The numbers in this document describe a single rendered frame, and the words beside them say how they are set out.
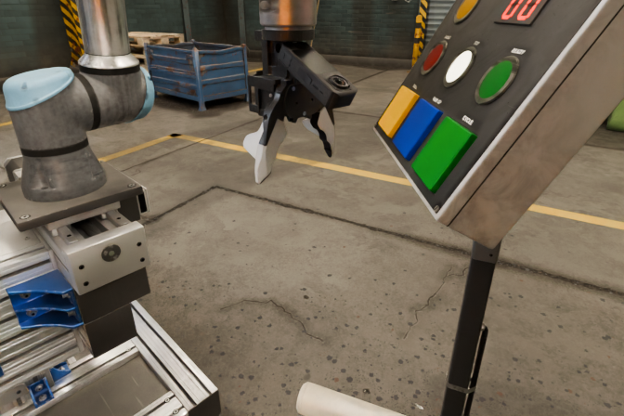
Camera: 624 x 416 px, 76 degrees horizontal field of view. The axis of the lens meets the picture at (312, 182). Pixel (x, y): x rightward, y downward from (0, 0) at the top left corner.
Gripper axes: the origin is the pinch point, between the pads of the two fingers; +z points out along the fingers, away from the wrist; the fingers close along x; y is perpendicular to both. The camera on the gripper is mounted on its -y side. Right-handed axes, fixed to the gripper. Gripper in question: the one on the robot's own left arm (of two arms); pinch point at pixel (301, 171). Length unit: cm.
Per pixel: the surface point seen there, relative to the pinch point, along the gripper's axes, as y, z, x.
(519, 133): -28.6, -11.8, -1.3
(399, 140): -11.0, -5.3, -8.9
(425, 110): -14.1, -9.9, -9.8
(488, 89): -23.5, -14.6, -5.4
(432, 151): -19.2, -7.2, -2.9
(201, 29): 820, 28, -480
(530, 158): -29.7, -9.2, -2.6
